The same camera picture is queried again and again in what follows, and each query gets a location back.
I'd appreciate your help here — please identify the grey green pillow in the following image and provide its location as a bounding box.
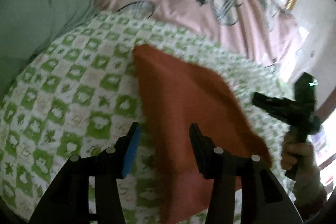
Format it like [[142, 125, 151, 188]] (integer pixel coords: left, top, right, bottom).
[[1, 0, 97, 96]]

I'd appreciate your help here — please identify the rust orange knit sweater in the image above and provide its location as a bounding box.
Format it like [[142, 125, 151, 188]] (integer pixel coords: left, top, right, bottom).
[[133, 44, 272, 223]]

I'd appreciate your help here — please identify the green white patterned blanket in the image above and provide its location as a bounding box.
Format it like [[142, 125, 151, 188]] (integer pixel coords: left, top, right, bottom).
[[1, 12, 293, 220]]

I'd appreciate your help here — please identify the person's right hand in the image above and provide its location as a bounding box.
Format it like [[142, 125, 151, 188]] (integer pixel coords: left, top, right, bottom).
[[281, 129, 321, 201]]

